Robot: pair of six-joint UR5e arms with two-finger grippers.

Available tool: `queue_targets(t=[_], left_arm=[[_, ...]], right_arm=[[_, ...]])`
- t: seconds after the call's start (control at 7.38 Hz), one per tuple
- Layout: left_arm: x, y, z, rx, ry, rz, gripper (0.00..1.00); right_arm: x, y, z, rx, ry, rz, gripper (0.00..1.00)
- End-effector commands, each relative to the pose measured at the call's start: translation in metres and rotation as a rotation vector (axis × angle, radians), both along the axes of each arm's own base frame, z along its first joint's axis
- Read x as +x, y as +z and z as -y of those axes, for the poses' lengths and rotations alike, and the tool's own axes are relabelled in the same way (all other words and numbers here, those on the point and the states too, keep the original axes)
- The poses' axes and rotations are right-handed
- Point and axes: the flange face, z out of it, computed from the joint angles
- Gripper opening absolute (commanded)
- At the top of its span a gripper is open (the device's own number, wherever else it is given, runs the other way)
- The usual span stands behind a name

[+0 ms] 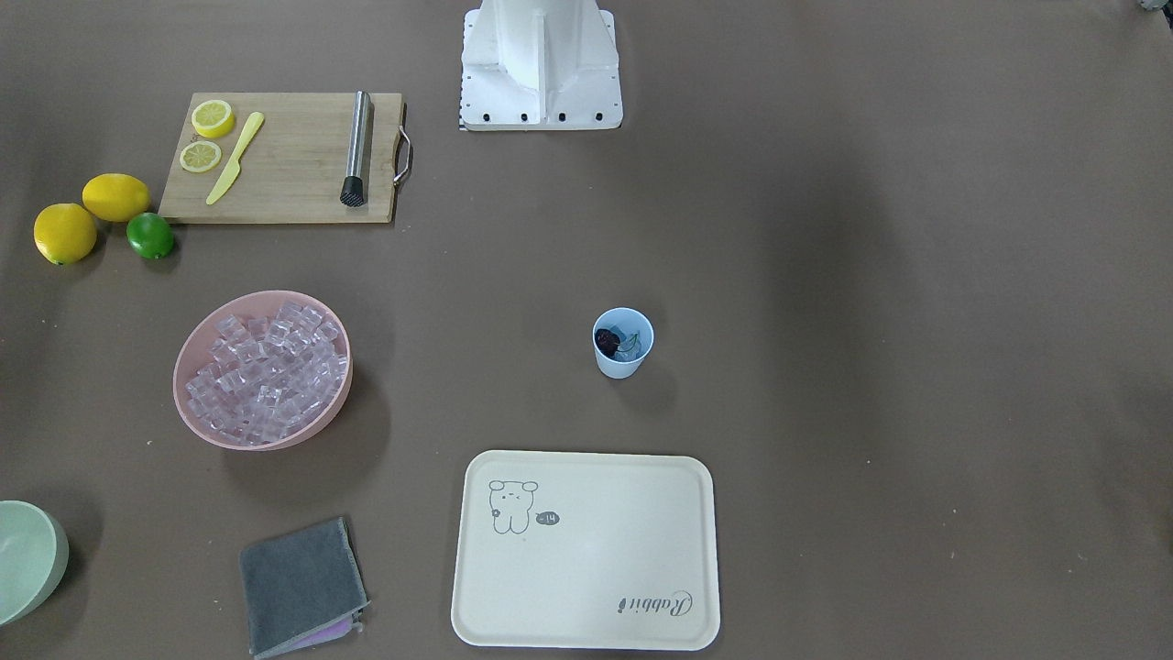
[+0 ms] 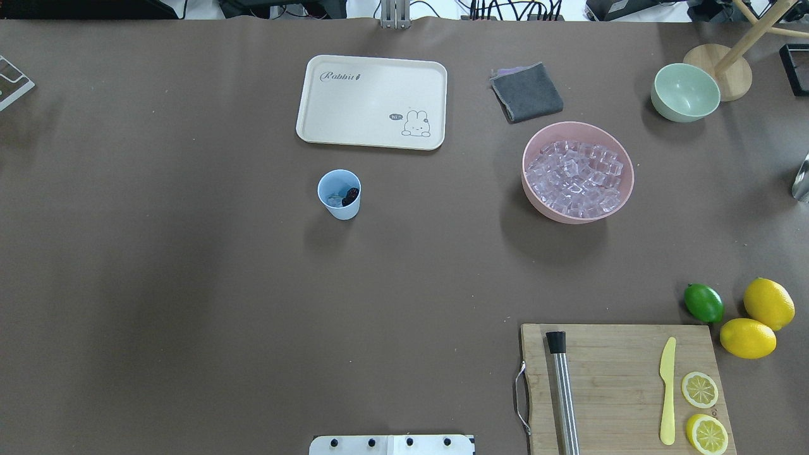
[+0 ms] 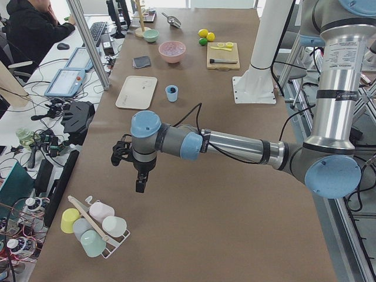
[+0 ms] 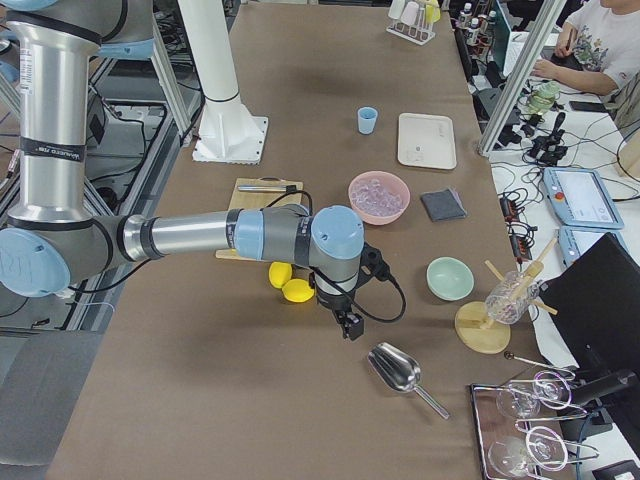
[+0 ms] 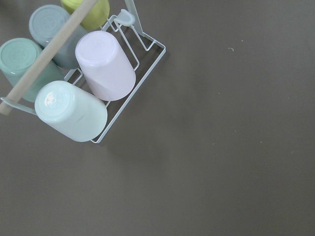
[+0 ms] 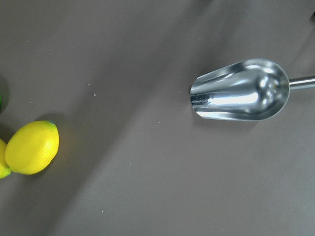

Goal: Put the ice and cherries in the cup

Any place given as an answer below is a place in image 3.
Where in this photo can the green lime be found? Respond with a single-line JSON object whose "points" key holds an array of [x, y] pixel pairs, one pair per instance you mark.
{"points": [[203, 41]]}

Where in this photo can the grey folded cloth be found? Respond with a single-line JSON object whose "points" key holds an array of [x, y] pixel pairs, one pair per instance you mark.
{"points": [[141, 62]]}

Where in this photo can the yellow plastic knife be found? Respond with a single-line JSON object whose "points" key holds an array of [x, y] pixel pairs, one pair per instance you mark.
{"points": [[221, 48]]}

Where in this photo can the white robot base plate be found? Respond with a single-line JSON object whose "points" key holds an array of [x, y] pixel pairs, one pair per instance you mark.
{"points": [[254, 86]]}

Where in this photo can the teach pendant near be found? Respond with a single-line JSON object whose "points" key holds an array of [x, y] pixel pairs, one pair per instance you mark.
{"points": [[66, 82]]}

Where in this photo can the yellow lemon far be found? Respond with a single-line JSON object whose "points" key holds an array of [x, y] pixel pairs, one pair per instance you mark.
{"points": [[202, 33]]}

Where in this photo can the steel ice scoop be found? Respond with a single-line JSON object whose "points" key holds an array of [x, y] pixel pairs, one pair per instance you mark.
{"points": [[172, 20]]}

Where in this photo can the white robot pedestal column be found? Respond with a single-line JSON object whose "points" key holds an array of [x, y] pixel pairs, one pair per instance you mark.
{"points": [[272, 23]]}

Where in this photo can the cream rabbit tray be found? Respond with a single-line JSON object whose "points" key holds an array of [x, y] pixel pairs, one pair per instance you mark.
{"points": [[136, 92]]}

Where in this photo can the wooden cutting board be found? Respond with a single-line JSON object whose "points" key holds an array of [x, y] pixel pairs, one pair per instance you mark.
{"points": [[219, 54]]}

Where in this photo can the wooden cup tree stand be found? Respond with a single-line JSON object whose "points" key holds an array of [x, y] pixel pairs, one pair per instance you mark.
{"points": [[139, 32]]}

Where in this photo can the yellow plastic cup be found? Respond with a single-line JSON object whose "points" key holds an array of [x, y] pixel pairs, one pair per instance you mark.
{"points": [[69, 216]]}

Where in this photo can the aluminium frame post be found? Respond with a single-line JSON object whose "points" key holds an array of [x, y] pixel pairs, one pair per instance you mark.
{"points": [[77, 12]]}

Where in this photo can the black keyboard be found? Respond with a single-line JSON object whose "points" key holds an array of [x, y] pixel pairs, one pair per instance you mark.
{"points": [[96, 30]]}

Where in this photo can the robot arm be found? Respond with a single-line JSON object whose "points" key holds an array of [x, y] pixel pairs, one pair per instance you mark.
{"points": [[324, 162]]}

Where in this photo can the light blue plastic cup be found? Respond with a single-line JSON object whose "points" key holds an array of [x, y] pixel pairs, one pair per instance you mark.
{"points": [[172, 97]]}

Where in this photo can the black computer mouse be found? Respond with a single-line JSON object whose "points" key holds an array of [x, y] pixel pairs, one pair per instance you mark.
{"points": [[63, 46]]}

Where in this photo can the mint green bowl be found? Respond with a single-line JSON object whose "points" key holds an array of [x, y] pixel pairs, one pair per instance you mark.
{"points": [[151, 35]]}

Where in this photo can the yellow lemon near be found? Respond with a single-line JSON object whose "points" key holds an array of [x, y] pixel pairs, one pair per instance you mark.
{"points": [[210, 37]]}

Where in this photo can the teach pendant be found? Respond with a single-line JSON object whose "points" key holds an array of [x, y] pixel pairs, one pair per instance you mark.
{"points": [[66, 82], [80, 59]]}

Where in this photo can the pink bowl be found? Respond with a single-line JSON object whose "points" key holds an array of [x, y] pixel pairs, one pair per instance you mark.
{"points": [[173, 59]]}

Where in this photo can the grey plastic cup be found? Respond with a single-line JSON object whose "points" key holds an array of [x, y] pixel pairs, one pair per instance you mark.
{"points": [[80, 226]]}

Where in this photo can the yellow lemon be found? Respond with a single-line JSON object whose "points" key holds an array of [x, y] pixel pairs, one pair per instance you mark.
{"points": [[210, 37], [202, 33]]}

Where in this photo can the seated person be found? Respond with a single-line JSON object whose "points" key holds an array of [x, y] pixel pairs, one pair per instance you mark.
{"points": [[33, 30]]}

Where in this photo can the pink plastic cup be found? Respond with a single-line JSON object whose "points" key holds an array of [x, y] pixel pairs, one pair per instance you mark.
{"points": [[99, 211]]}

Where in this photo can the white plastic cup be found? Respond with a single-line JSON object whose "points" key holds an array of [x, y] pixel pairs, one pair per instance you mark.
{"points": [[114, 226]]}

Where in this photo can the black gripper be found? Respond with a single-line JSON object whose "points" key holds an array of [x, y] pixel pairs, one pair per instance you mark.
{"points": [[141, 167]]}

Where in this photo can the white wire cup rack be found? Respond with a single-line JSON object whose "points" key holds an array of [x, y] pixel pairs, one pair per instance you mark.
{"points": [[112, 243]]}

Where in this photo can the mint plastic cup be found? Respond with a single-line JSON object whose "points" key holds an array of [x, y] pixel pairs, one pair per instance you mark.
{"points": [[92, 243]]}

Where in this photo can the teach pendant far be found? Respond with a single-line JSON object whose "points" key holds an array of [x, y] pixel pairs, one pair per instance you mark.
{"points": [[80, 59]]}

